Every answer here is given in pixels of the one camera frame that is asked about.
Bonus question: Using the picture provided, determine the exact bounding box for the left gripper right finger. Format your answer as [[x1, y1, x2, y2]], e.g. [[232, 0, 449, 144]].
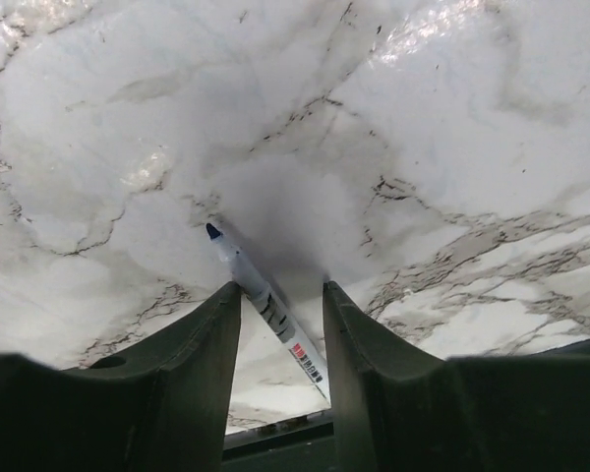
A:
[[323, 281, 590, 471]]

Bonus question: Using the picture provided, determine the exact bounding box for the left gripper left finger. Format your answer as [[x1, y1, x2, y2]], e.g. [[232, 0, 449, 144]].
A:
[[0, 283, 241, 471]]

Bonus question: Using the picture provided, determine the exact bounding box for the blue whiteboard marker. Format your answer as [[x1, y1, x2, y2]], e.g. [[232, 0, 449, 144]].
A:
[[206, 223, 330, 403]]

